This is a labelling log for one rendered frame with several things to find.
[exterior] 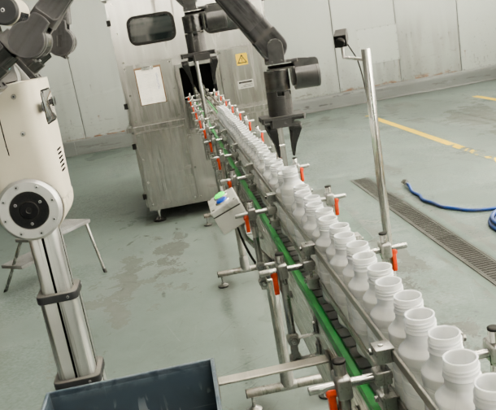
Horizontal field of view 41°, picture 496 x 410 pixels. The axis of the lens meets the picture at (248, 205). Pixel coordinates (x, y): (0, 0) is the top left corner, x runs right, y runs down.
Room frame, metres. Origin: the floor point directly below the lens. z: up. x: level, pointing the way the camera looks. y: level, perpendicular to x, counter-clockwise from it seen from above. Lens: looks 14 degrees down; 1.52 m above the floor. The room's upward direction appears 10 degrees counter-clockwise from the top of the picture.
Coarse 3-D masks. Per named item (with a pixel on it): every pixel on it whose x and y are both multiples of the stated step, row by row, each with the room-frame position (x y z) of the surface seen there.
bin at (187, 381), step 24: (312, 360) 1.11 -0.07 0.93; (96, 384) 1.13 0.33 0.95; (120, 384) 1.13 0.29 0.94; (144, 384) 1.13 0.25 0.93; (168, 384) 1.14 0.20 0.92; (192, 384) 1.14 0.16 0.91; (216, 384) 1.05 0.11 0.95; (48, 408) 1.09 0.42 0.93; (72, 408) 1.12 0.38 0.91; (96, 408) 1.13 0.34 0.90; (120, 408) 1.13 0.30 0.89; (144, 408) 1.13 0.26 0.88; (168, 408) 1.14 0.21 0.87; (192, 408) 1.14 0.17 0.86; (216, 408) 1.14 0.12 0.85
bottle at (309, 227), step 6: (306, 204) 1.33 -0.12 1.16; (312, 204) 1.34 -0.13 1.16; (318, 204) 1.33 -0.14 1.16; (306, 210) 1.32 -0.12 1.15; (312, 210) 1.30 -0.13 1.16; (312, 216) 1.30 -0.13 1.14; (306, 222) 1.32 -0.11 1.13; (312, 222) 1.30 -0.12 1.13; (306, 228) 1.31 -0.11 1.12; (312, 228) 1.30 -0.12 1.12; (312, 240) 1.30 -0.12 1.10; (312, 258) 1.30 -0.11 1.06
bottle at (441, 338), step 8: (432, 328) 0.70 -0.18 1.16; (440, 328) 0.70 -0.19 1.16; (448, 328) 0.70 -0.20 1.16; (456, 328) 0.69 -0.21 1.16; (432, 336) 0.70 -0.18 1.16; (440, 336) 0.70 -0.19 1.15; (448, 336) 0.70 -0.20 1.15; (456, 336) 0.67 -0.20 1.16; (432, 344) 0.68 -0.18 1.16; (440, 344) 0.67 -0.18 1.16; (448, 344) 0.67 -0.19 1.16; (456, 344) 0.67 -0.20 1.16; (432, 352) 0.68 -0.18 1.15; (440, 352) 0.67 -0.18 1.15; (432, 360) 0.68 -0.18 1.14; (440, 360) 0.67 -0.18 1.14; (424, 368) 0.69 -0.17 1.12; (432, 368) 0.68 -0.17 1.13; (440, 368) 0.67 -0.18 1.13; (424, 376) 0.68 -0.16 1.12; (432, 376) 0.67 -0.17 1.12; (440, 376) 0.66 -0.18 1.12; (424, 384) 0.68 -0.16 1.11; (432, 384) 0.67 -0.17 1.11; (440, 384) 0.66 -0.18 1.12; (432, 392) 0.67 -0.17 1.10
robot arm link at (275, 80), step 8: (280, 64) 1.55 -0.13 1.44; (288, 64) 1.55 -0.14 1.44; (264, 72) 1.54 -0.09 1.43; (272, 72) 1.53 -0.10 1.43; (280, 72) 1.53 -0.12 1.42; (288, 72) 1.55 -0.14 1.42; (264, 80) 1.55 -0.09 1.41; (272, 80) 1.53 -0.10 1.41; (280, 80) 1.53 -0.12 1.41; (288, 80) 1.54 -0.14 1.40; (272, 88) 1.53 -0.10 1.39; (280, 88) 1.53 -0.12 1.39; (288, 88) 1.54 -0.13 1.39
